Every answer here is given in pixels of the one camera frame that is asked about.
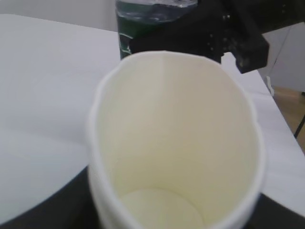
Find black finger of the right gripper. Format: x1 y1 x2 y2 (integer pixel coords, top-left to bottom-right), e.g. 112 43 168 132
129 22 186 54

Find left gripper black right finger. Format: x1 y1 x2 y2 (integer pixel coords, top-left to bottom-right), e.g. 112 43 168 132
245 194 305 229

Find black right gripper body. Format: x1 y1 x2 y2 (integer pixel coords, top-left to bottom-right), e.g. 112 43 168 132
171 0 305 73

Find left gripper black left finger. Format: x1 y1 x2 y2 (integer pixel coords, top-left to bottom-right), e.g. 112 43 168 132
0 168 101 229

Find clear green-label water bottle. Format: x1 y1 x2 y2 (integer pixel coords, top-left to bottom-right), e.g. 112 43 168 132
115 0 198 59

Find white paper cup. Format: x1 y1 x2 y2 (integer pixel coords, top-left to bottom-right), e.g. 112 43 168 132
86 51 266 229

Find black metal stand frame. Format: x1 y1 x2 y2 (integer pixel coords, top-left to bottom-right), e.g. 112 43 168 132
294 115 305 139

